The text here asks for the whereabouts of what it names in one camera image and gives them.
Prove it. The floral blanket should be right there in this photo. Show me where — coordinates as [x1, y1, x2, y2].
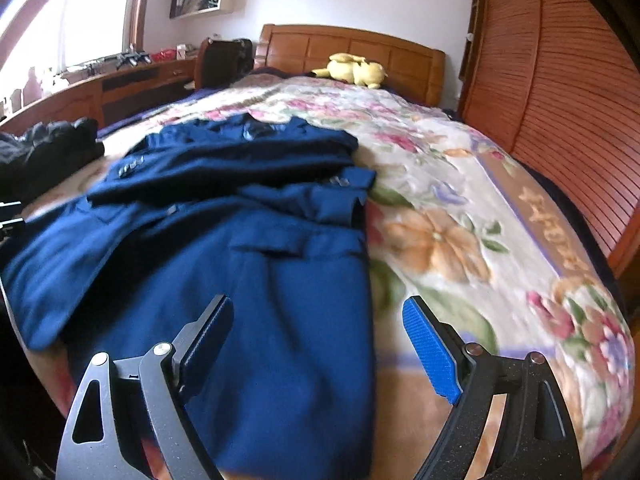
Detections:
[20, 77, 636, 480]

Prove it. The row of binders and books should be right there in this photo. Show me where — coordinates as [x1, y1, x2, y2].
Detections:
[170, 0, 221, 18]

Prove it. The wood-framed window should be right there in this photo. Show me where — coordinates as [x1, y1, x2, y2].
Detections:
[0, 0, 156, 76]

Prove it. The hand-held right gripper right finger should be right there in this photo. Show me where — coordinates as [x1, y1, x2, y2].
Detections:
[401, 295, 583, 480]

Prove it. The wooden louvered wardrobe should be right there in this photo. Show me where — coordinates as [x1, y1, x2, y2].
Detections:
[457, 0, 640, 276]

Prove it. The pile of dark clothes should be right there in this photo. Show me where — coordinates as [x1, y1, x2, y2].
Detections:
[0, 117, 106, 202]

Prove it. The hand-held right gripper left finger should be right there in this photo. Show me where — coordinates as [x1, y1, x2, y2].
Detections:
[56, 294, 235, 480]

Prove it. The blue suit jacket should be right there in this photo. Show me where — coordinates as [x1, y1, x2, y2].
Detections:
[0, 114, 378, 480]

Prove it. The wooden desk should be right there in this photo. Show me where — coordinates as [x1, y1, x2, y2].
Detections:
[0, 55, 198, 133]

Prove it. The yellow plush toy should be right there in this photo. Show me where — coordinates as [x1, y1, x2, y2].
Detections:
[311, 53, 388, 90]

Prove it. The wooden bed headboard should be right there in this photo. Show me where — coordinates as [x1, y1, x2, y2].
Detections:
[254, 24, 447, 108]

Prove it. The black device on stand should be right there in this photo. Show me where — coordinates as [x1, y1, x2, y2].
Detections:
[116, 45, 151, 67]

